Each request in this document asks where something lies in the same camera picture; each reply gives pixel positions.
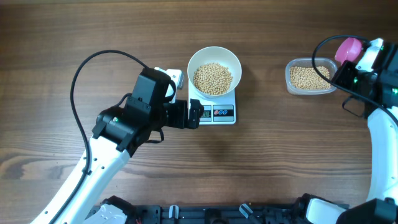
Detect pink plastic measuring scoop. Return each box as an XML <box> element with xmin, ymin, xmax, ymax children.
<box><xmin>334</xmin><ymin>37</ymin><xmax>363</xmax><ymax>64</ymax></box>

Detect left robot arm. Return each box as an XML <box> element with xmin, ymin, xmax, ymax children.
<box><xmin>33</xmin><ymin>68</ymin><xmax>204</xmax><ymax>223</ymax></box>

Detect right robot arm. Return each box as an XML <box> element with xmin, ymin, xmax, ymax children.
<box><xmin>289</xmin><ymin>35</ymin><xmax>397</xmax><ymax>223</ymax></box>

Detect white digital kitchen scale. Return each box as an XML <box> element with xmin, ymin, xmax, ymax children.
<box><xmin>188</xmin><ymin>83</ymin><xmax>237</xmax><ymax>125</ymax></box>

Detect soybeans in white bowl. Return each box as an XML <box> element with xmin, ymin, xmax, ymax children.
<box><xmin>193</xmin><ymin>63</ymin><xmax>233</xmax><ymax>95</ymax></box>

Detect white bowl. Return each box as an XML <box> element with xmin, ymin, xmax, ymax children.
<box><xmin>187</xmin><ymin>46</ymin><xmax>243</xmax><ymax>98</ymax></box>

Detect pile of soybeans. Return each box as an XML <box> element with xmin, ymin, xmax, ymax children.
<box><xmin>289</xmin><ymin>67</ymin><xmax>331</xmax><ymax>90</ymax></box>

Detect clear plastic container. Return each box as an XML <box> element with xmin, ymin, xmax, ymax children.
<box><xmin>285</xmin><ymin>58</ymin><xmax>337</xmax><ymax>95</ymax></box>

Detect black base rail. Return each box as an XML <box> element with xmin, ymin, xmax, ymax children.
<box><xmin>126</xmin><ymin>204</ymin><xmax>307</xmax><ymax>224</ymax></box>

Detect left black cable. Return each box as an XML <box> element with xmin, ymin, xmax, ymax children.
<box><xmin>49</xmin><ymin>49</ymin><xmax>165</xmax><ymax>224</ymax></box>

